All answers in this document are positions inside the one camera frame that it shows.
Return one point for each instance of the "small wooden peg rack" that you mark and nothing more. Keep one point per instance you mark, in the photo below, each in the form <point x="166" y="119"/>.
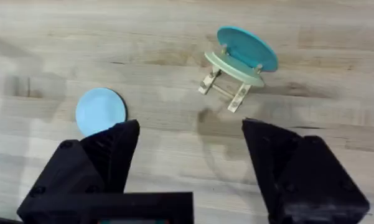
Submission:
<point x="238" y="99"/>

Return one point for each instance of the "light blue plate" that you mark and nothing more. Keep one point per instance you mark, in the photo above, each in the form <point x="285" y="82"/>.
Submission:
<point x="99" y="109"/>

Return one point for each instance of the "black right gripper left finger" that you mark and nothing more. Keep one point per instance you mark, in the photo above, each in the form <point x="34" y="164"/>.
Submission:
<point x="90" y="165"/>

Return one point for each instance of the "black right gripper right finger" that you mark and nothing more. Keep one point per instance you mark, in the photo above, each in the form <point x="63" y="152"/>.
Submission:
<point x="305" y="180"/>

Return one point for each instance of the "pale green plate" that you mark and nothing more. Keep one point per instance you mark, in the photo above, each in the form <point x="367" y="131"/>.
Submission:
<point x="233" y="69"/>

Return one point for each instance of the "teal plate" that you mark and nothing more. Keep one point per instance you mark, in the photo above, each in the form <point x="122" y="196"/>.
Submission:
<point x="249" y="48"/>

